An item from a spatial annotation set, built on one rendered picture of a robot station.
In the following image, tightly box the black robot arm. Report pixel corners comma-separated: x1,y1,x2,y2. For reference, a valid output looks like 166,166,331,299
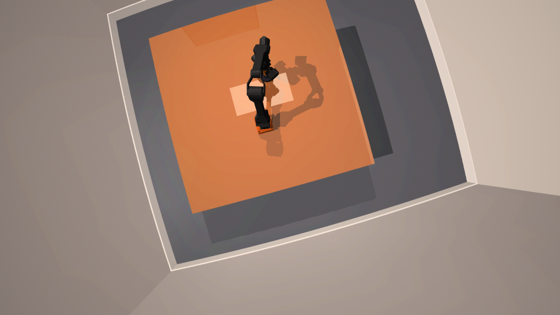
246,36,270,129

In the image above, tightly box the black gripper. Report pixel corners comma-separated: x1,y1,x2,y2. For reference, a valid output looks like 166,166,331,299
251,54,279,80

